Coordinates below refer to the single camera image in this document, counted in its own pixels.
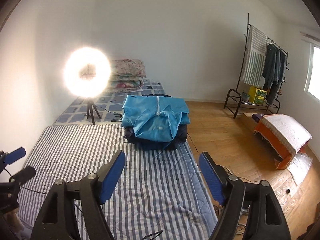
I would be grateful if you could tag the yellow box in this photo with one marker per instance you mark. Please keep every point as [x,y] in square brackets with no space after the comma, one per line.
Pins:
[257,95]

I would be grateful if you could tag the ring light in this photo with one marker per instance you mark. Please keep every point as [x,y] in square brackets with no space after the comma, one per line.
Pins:
[87,72]

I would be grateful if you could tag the blue work garment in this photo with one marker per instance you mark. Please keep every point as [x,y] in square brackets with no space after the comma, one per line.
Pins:
[155,118]

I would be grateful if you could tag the window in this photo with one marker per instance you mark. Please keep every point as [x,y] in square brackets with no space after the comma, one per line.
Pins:
[312,79]

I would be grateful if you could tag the striped cloth on rack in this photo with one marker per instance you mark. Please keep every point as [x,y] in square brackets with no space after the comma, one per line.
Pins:
[255,55]

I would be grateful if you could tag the black tripod stand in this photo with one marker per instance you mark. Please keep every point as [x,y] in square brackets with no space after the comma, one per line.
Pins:
[92,111]

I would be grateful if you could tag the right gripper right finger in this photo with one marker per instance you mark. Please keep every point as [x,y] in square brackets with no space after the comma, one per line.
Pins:
[216,179]

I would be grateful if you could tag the stack of folded dark clothes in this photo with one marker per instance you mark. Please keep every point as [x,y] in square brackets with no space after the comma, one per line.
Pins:
[153,145]

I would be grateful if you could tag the orange box with white cover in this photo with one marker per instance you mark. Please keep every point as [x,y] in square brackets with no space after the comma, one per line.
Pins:
[286,135]

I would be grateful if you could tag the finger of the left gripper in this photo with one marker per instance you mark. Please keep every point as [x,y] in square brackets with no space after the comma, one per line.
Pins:
[10,158]
[24,175]

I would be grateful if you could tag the black clothes rack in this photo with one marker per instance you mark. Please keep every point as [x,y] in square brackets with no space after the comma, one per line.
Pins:
[261,77]

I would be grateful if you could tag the dark hanging clothes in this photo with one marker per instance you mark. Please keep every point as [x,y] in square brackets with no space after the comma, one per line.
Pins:
[274,70]

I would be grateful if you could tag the left hand white glove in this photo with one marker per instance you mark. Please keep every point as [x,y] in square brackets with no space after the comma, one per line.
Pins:
[14,221]

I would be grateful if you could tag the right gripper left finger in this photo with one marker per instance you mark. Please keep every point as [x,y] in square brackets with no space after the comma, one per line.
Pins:
[108,176]

